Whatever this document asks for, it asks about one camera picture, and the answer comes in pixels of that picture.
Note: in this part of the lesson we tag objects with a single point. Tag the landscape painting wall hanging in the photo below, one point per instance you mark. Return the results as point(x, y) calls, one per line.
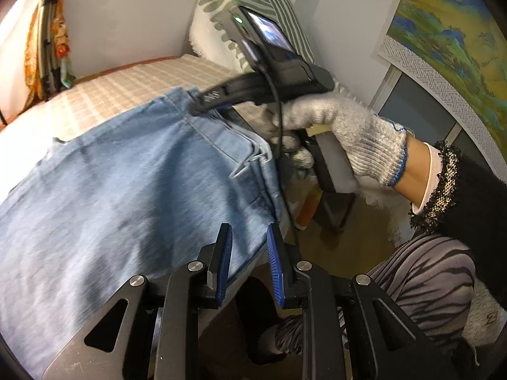
point(462, 42)

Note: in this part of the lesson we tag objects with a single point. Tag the green leaf pattern pillow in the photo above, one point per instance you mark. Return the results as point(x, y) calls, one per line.
point(219, 27)

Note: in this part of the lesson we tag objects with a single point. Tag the right hand white knit glove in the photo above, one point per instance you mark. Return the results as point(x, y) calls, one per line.
point(375, 147)

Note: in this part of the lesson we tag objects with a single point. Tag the zebra striped trouser leg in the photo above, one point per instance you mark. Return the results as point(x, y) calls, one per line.
point(431, 278)

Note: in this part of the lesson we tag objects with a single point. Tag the beige checkered bed cover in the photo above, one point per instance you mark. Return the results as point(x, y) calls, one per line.
point(28, 139)

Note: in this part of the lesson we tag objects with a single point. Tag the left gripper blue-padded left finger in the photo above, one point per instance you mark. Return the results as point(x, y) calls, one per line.
point(216, 257)

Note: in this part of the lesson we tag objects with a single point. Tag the light blue denim pants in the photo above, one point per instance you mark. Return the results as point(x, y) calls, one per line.
point(141, 193)

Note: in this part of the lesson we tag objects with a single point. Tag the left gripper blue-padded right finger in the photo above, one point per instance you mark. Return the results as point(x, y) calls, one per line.
point(287, 289)

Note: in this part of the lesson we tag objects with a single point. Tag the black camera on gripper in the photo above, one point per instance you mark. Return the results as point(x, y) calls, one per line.
point(259, 38)

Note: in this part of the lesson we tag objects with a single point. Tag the folded silver black tripod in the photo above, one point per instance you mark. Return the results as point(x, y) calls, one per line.
point(49, 65)

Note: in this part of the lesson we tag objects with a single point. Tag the orange patterned cloth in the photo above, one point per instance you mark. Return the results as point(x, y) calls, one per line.
point(31, 74)

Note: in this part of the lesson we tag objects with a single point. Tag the right forearm black sleeve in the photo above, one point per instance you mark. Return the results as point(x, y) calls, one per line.
point(458, 199)

